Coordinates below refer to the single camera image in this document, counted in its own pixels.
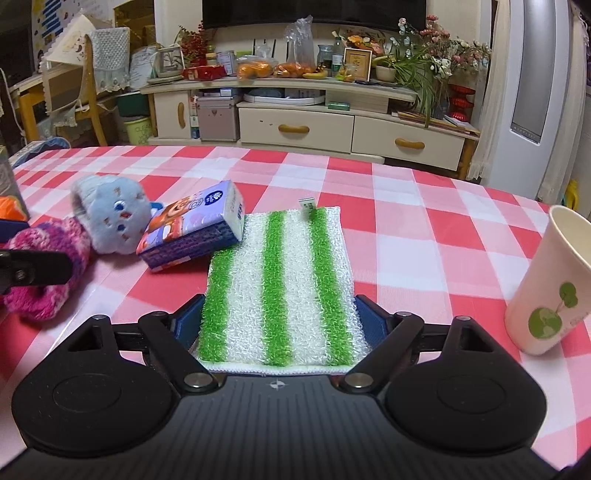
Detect green white striped scrub cloth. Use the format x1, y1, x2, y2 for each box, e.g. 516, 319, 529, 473
194, 205, 370, 376

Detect red lantern ornament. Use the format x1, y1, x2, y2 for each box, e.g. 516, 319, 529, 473
448, 83, 476, 121

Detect pink white artificial flowers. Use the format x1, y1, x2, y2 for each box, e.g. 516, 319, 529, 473
397, 15, 492, 79

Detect red flat box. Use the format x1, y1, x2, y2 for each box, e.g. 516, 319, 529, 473
182, 65, 227, 80

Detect red berry branches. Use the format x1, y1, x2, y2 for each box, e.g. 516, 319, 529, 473
178, 25, 208, 68

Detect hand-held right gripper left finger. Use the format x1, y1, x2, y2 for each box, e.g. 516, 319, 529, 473
60, 294, 219, 394

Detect blue plush wristband toy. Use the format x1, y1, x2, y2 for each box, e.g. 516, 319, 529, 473
70, 173, 164, 256

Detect wire basket planter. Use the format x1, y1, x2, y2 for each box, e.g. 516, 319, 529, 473
154, 45, 185, 79

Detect potted spider plant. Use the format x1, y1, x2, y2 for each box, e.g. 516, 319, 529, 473
374, 44, 458, 127

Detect white lace cover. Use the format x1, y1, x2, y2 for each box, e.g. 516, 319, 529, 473
90, 28, 132, 93

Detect pink purple knitted sock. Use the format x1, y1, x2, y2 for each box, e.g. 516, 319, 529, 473
0, 216, 93, 322

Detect white paper cup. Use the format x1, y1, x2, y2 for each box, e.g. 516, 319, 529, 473
504, 205, 591, 356

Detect cream television cabinet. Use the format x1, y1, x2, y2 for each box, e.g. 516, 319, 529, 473
141, 76, 481, 181

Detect pale green waste bin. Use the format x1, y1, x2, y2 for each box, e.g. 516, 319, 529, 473
122, 116, 155, 145

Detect black television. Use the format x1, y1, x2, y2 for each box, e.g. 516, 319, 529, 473
202, 0, 428, 32

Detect purple cartoon tissue pack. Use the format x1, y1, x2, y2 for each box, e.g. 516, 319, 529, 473
136, 180, 245, 273

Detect orange white bread bag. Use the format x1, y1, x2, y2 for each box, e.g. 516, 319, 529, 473
0, 196, 29, 221

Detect wooden photo frame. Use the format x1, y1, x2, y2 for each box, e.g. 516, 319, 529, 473
342, 47, 373, 83

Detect cream scalloped cloth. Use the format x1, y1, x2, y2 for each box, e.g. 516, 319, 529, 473
46, 14, 95, 68

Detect bag of oranges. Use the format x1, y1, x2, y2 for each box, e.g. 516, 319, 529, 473
238, 60, 274, 80
273, 62, 315, 78

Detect white round tray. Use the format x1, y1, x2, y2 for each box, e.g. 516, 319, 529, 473
243, 89, 326, 107

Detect white standing air conditioner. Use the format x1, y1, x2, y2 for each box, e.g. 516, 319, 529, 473
478, 0, 578, 201

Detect green plastic bucket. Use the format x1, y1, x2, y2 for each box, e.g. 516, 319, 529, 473
115, 92, 151, 118

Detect clear tall plastic bag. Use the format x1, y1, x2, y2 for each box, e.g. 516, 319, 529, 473
284, 16, 319, 70

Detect cream cabinet drawer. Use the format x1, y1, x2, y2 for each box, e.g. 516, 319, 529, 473
351, 115, 466, 171
238, 107, 355, 154

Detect wooden chair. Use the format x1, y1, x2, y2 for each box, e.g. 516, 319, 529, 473
18, 41, 107, 146

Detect wall poster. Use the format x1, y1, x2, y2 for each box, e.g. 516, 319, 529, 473
31, 0, 75, 61

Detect paper sheets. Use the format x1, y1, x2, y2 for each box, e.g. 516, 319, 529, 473
129, 46, 160, 90

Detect silver aluminium case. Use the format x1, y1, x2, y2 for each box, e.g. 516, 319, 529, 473
197, 96, 241, 142

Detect red white checkered tablecloth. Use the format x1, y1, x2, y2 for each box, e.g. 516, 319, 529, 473
0, 145, 591, 462

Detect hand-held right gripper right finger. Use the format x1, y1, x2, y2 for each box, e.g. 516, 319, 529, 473
338, 294, 509, 394

